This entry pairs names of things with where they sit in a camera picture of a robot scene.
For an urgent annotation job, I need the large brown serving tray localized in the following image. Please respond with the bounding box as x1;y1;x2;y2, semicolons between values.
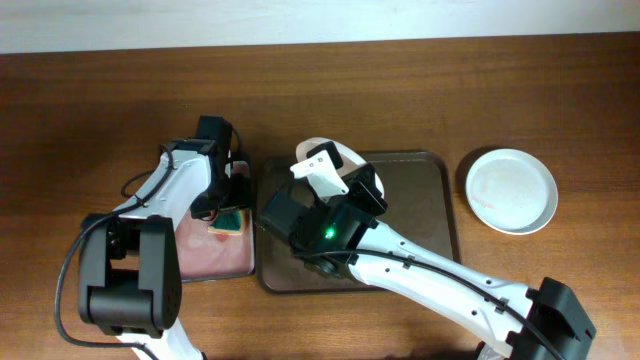
253;149;462;295

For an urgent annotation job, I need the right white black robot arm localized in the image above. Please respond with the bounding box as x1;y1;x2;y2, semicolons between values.
258;137;596;359

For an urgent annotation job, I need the green yellow sponge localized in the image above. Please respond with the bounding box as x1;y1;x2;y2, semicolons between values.
207;210;247;235

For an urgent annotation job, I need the pink white plate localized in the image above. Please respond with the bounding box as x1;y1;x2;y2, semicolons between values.
290;137;367;202

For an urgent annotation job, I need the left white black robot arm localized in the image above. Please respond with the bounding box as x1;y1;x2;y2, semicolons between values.
75;116;252;359

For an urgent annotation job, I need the small black tray red liquid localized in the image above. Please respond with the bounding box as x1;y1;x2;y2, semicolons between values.
153;150;255;283

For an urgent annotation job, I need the pale green plate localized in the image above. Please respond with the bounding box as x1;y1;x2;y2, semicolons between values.
464;148;559;236

